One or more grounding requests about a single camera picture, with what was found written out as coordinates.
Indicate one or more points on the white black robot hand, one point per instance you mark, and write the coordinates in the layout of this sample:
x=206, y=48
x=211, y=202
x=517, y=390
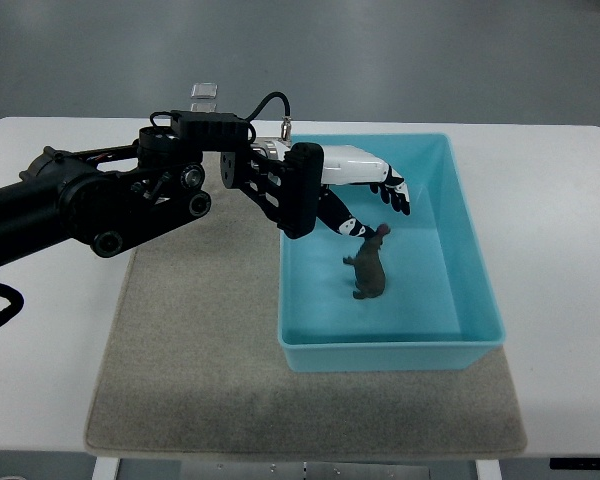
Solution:
x=349, y=165

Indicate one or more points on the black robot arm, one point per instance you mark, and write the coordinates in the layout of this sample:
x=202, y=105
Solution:
x=114, y=199

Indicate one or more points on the white table leg left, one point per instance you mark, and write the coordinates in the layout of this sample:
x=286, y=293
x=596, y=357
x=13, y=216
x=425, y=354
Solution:
x=106, y=468

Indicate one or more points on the black table control panel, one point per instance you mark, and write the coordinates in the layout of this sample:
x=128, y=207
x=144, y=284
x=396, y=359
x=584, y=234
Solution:
x=575, y=463

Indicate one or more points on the grey felt mat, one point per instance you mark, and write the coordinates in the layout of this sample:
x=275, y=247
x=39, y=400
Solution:
x=193, y=367

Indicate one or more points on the brown toy hippo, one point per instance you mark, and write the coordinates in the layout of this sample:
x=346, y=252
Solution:
x=370, y=278

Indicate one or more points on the clear floor plate lower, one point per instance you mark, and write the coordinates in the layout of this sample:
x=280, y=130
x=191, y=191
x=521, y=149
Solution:
x=203, y=107

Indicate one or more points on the clear floor plate upper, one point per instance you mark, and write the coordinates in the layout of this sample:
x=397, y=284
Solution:
x=204, y=90

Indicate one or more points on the white table leg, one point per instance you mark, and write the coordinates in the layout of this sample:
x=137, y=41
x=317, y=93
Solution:
x=488, y=470
x=106, y=468

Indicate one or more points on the clear floor plate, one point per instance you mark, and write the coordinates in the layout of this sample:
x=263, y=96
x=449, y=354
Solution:
x=203, y=107
x=204, y=90

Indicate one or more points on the blue plastic box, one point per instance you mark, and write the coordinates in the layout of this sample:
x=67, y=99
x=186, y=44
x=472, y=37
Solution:
x=438, y=310

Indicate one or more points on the white table leg right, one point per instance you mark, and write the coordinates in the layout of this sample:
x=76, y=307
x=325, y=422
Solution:
x=488, y=470

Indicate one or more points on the metal table crossbar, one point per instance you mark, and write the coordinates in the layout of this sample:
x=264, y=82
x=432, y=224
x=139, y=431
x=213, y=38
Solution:
x=299, y=470

